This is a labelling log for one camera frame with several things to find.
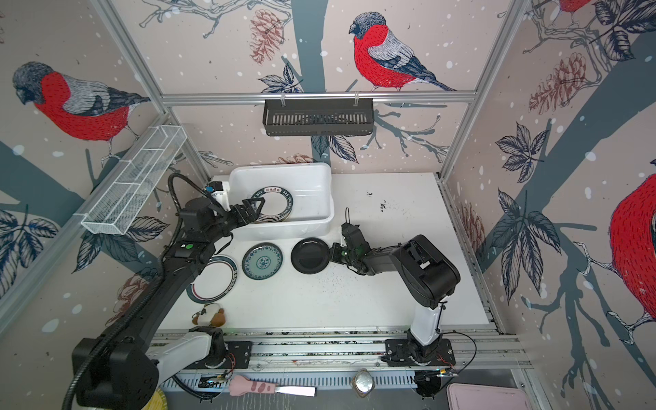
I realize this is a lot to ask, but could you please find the black hanging shelf basket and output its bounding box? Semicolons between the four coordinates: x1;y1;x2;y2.
262;98;374;137

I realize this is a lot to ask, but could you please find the pink tray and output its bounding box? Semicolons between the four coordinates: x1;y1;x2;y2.
447;384;532;410

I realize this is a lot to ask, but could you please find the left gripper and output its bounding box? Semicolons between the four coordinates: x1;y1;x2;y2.
205;196;265;244

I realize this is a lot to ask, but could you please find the black plate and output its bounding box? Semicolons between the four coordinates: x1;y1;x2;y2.
290;237;331;275

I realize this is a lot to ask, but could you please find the brown white plush toy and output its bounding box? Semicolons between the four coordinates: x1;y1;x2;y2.
192;303;227;328

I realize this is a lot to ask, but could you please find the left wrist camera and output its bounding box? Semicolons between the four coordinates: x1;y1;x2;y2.
205;180;230;210

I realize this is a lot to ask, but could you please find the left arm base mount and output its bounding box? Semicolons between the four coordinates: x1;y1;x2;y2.
188;341;253;370

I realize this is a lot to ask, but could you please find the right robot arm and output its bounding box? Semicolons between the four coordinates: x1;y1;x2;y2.
330;222;461;367

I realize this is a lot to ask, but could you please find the teal patterned small plate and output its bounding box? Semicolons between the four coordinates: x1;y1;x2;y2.
242;243;284;280

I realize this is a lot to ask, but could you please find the green rim lettered plate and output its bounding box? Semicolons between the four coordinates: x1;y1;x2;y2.
250;186;294;223

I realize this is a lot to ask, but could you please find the white wire mesh basket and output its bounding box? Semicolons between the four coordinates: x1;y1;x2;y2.
81;125;187;235

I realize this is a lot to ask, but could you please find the yellow woven mat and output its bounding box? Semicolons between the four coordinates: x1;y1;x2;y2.
148;389;168;410

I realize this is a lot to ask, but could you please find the white plastic bin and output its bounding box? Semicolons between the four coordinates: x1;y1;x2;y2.
228;163;335;241

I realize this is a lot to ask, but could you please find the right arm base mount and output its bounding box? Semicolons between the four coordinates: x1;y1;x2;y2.
380;338;455;367

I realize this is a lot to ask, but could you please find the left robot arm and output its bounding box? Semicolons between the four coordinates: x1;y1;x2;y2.
61;174;266;409

